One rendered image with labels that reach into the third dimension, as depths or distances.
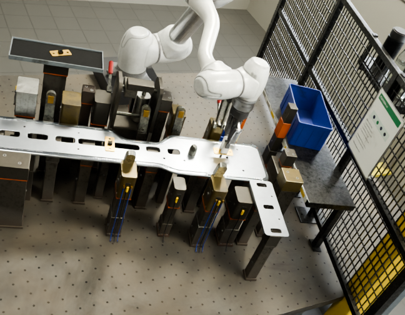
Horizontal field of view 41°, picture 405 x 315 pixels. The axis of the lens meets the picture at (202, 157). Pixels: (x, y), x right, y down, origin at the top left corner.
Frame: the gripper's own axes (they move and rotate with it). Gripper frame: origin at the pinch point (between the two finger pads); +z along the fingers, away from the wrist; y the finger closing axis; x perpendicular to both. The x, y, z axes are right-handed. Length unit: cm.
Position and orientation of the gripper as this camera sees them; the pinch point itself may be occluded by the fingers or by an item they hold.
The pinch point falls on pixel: (225, 144)
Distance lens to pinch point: 222.1
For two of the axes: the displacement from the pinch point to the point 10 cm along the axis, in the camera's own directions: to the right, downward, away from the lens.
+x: 9.5, 1.0, 3.0
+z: -2.8, 7.2, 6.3
